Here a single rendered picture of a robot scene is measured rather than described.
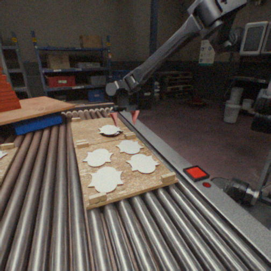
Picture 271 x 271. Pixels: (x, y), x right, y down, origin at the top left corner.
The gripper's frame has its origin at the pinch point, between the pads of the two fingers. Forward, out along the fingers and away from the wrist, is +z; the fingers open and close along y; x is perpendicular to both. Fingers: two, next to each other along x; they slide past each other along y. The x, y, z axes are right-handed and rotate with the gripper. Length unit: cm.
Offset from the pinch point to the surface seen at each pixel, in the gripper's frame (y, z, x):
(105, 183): -18.1, 17.6, -23.5
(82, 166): -24.3, 14.8, -8.9
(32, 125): -48, -1, 45
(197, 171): 19.3, 19.9, -29.9
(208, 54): 436, -148, 362
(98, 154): -15.8, 12.2, -3.0
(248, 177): 172, 92, 46
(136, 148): 3.0, 12.2, -4.9
